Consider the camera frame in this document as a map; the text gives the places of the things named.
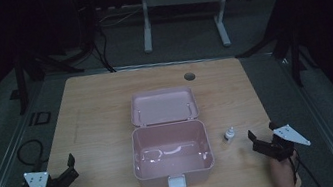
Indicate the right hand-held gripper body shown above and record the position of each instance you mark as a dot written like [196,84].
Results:
[285,142]

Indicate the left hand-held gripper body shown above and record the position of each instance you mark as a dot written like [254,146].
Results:
[39,186]

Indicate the person's right hand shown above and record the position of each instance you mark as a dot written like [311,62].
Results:
[283,169]

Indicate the small clear dropper bottle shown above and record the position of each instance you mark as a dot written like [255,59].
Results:
[229,134]

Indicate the black floor socket plate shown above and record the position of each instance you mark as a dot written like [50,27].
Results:
[41,118]

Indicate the pink plastic box with lid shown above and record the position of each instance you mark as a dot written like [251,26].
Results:
[171,146]

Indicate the black metal stand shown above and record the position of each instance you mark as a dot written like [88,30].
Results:
[291,40]
[32,65]

